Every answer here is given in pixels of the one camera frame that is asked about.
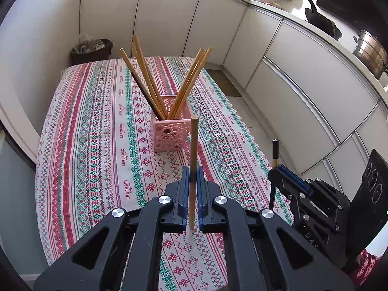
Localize dark chopstick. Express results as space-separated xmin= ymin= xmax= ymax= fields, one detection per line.
xmin=269 ymin=138 xmax=280 ymax=210
xmin=129 ymin=68 xmax=162 ymax=120

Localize white kitchen cabinets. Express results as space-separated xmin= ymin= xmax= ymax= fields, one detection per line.
xmin=80 ymin=0 xmax=387 ymax=198

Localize person's hand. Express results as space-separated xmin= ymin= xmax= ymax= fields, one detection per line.
xmin=350 ymin=250 xmax=380 ymax=287

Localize pink perforated utensil holder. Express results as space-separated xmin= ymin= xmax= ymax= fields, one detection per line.
xmin=151 ymin=103 xmax=193 ymax=153

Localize steel stock pot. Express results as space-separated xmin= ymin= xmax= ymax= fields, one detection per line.
xmin=353 ymin=30 xmax=387 ymax=80

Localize black wok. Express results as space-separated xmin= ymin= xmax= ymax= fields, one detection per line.
xmin=305 ymin=0 xmax=343 ymax=40

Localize dark trash bin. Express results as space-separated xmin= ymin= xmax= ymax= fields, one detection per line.
xmin=70 ymin=38 xmax=114 ymax=65

